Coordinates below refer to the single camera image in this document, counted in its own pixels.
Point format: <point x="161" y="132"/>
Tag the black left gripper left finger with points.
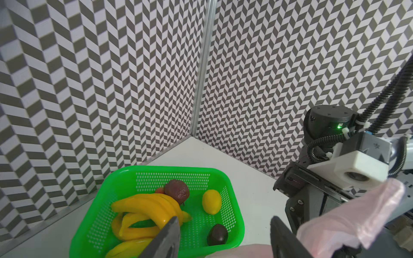
<point x="166" y="244"/>

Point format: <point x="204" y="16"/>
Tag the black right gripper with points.
<point x="309" y="195"/>

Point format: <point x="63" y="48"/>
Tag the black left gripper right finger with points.
<point x="284" y="243"/>

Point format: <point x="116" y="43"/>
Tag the pink plastic bag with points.
<point x="354" y="224"/>

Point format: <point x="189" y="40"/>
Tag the yellow fake lemon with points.
<point x="212" y="202"/>

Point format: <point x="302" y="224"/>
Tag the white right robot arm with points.
<point x="326" y="125"/>

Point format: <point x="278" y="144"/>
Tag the yellow fake starfruit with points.
<point x="129" y="249"/>

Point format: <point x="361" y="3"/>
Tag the yellow fake banana bunch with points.
<point x="144" y="215"/>

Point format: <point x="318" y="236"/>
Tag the dark purple fake fruit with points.
<point x="218" y="235"/>
<point x="178" y="190"/>

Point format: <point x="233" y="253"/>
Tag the green plastic basket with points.
<point x="94" y="237"/>

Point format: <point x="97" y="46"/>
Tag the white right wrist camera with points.
<point x="361" y="161"/>

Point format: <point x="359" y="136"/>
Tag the aluminium corner post right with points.
<point x="204" y="55"/>

